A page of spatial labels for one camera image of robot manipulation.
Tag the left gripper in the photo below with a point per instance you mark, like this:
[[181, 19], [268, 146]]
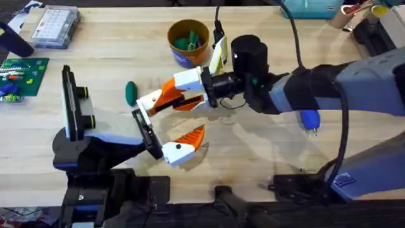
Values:
[[114, 130]]

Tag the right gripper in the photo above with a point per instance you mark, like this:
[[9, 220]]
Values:
[[250, 60]]

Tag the orange ribbed wedge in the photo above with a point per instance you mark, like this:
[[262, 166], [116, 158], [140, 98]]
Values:
[[159, 103]]

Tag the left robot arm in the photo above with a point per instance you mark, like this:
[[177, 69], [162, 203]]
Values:
[[95, 196]]

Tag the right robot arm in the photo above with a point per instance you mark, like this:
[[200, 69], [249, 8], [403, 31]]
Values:
[[370, 79]]

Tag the dark green toy vegetable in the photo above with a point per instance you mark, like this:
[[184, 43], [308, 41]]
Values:
[[131, 93]]

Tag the brown tub with toys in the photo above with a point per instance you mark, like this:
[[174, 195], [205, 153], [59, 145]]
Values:
[[190, 54]]

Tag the right wrist plate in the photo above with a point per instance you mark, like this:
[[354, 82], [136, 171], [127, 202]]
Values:
[[219, 58]]

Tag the wrist plate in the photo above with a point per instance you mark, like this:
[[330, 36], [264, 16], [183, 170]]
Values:
[[219, 58], [69, 104]]

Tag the left wrist plate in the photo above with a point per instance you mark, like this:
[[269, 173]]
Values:
[[69, 104]]

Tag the teal box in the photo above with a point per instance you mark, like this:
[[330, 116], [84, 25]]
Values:
[[311, 8]]

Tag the clear plastic parts box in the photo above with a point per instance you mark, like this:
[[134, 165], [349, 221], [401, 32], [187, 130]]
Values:
[[55, 27]]

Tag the green board with blocks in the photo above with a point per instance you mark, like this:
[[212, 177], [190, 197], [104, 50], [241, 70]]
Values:
[[22, 77]]

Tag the cardboard tube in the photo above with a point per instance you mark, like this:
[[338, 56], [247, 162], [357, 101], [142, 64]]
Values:
[[343, 17]]

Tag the dark navy bar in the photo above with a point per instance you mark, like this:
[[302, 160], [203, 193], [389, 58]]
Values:
[[14, 41]]

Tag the white paper sheet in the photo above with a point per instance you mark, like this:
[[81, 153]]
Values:
[[22, 16]]

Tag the black tool case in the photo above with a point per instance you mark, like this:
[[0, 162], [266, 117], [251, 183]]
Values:
[[371, 36]]

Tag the white box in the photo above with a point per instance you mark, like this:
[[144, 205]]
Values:
[[395, 27]]

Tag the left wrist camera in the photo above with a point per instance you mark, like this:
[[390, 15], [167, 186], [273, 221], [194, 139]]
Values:
[[84, 107]]

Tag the black rail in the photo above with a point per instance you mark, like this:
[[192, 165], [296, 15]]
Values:
[[284, 215]]

